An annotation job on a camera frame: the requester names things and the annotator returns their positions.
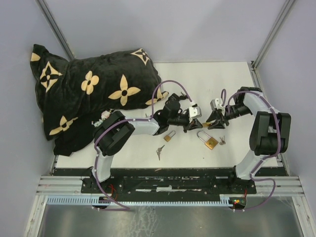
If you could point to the black padlock keys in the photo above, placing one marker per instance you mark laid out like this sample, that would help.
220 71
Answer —
183 96

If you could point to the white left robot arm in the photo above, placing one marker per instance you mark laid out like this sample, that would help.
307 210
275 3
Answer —
113 133

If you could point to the long shackle padlock keys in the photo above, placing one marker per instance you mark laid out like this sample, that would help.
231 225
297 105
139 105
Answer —
222 140

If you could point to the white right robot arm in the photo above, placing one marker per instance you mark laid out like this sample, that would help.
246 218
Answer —
270 132

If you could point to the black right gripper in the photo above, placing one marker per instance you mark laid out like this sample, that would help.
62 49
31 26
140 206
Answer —
219 116

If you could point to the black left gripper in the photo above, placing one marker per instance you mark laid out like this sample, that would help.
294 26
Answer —
194 124

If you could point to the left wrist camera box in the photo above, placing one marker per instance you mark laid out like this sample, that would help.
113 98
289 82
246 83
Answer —
194 111

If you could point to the small brass padlock top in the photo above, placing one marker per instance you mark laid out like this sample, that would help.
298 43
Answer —
206 124

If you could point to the small brass padlock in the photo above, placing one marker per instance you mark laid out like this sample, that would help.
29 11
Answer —
169 136
206 124

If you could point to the left aluminium frame post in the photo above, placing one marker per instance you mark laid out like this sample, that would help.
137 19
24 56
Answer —
44 7

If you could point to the brass padlock long shackle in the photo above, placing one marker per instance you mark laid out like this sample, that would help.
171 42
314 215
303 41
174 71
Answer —
208 140

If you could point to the black floral garment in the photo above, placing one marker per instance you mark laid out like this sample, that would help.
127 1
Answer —
80 133

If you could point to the right aluminium frame post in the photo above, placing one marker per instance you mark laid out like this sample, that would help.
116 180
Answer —
275 29

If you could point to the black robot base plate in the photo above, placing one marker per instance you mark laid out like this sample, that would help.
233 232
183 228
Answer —
169 184

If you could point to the black padlock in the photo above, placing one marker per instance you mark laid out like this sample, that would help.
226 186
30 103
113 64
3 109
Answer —
173 97

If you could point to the aluminium frame post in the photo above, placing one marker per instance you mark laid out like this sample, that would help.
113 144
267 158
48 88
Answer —
275 29
44 7

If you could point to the small padlock keys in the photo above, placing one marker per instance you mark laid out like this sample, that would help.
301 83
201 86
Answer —
158 151

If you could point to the black floral plush pillow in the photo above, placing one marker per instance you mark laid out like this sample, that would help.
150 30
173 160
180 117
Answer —
67 90

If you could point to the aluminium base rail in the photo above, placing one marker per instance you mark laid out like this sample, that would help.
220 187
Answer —
71 185

